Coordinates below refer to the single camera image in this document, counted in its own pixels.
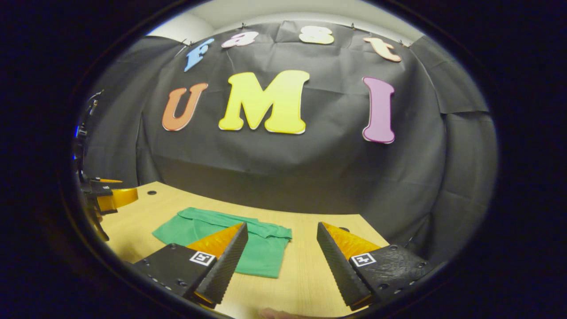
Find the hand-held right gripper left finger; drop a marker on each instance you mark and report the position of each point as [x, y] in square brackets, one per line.
[226, 266]

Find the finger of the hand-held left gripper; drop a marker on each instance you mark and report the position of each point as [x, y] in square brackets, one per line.
[119, 197]
[99, 180]

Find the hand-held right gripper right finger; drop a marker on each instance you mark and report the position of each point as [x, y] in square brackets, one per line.
[339, 270]

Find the green T-shirt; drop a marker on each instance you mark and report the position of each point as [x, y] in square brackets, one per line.
[261, 252]

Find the black backdrop cloth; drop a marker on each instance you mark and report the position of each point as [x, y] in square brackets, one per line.
[288, 177]

